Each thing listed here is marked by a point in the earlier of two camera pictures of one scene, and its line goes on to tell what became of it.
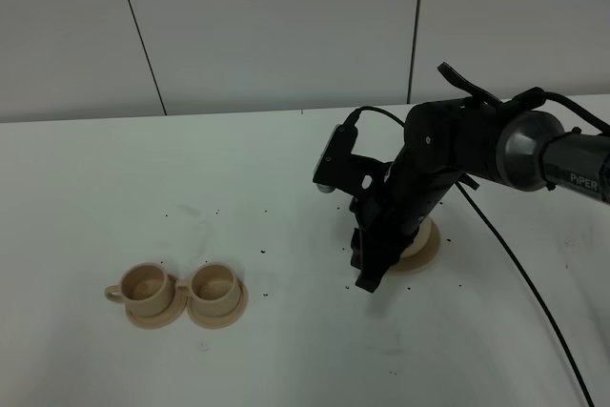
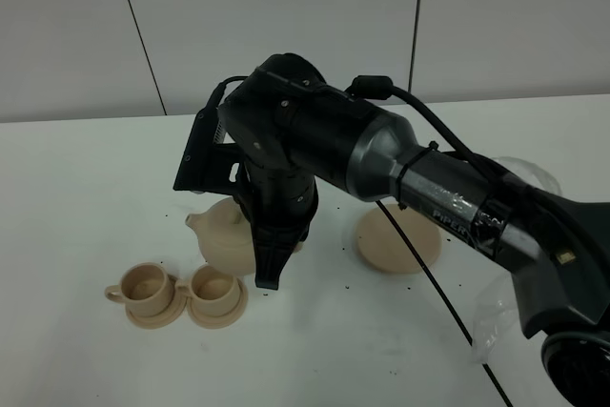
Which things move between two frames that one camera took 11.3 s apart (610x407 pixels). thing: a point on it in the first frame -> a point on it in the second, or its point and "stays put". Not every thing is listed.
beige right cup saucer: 218,322 stays put
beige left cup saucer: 172,313 stays put
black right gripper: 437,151 -> 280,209
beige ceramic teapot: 426,241 -> 225,238
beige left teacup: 145,288 stays put
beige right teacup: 213,289 stays put
